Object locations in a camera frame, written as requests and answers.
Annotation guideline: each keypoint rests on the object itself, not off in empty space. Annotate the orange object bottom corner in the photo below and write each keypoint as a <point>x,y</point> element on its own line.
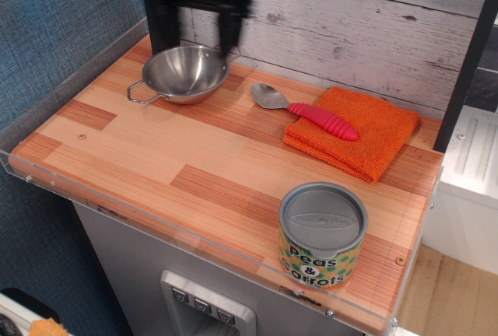
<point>47,327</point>

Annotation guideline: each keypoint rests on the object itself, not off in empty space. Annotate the peas and carrots can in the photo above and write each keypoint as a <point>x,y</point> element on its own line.
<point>321,230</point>

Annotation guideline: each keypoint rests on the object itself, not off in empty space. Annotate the red handled metal spoon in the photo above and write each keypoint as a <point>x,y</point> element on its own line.
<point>270,98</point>

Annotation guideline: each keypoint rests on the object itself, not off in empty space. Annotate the orange folded rag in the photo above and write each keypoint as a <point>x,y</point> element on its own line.
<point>383,129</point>

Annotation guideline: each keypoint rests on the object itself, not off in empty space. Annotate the grey toy fridge cabinet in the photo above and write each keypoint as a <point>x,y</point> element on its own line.
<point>133,261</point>

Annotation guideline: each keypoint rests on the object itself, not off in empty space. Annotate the white toy sink unit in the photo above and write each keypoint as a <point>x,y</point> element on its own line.
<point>462,220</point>

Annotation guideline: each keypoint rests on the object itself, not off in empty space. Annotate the dark vertical post right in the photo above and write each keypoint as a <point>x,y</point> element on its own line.
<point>470,64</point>

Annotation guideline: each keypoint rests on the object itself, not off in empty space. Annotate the clear acrylic edge guard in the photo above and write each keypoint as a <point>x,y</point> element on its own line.
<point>206,180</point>

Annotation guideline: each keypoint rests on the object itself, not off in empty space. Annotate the steel bowl with handles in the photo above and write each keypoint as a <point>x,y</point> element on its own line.
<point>184,75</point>

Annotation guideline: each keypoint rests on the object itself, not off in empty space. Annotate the silver ice dispenser panel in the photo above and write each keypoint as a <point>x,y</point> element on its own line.
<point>197,310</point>

